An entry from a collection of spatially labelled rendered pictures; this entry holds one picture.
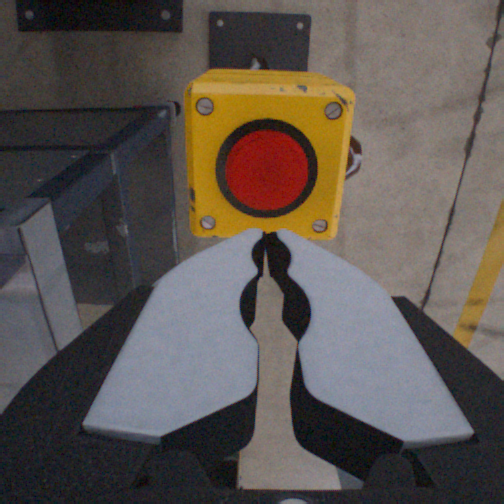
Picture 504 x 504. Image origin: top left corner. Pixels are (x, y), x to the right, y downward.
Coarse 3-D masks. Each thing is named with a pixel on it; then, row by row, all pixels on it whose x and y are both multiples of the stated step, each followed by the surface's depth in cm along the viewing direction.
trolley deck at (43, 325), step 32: (0, 224) 28; (32, 224) 30; (32, 256) 31; (64, 288) 37; (0, 320) 33; (32, 320) 33; (64, 320) 37; (0, 352) 36; (32, 352) 35; (0, 384) 38
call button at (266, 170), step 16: (240, 144) 18; (256, 144) 17; (272, 144) 17; (288, 144) 18; (240, 160) 18; (256, 160) 18; (272, 160) 18; (288, 160) 18; (304, 160) 18; (240, 176) 18; (256, 176) 18; (272, 176) 18; (288, 176) 18; (304, 176) 18; (240, 192) 19; (256, 192) 19; (272, 192) 19; (288, 192) 19; (256, 208) 19; (272, 208) 19
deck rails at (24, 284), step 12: (0, 264) 29; (12, 264) 29; (24, 264) 29; (0, 276) 28; (12, 276) 28; (24, 276) 30; (0, 288) 26; (12, 288) 31; (24, 288) 31; (36, 288) 31
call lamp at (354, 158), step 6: (354, 138) 20; (354, 144) 20; (360, 144) 21; (348, 150) 20; (354, 150) 20; (360, 150) 20; (348, 156) 20; (354, 156) 20; (360, 156) 20; (348, 162) 20; (354, 162) 20; (360, 162) 20; (348, 168) 20; (354, 168) 20; (348, 174) 20; (354, 174) 21
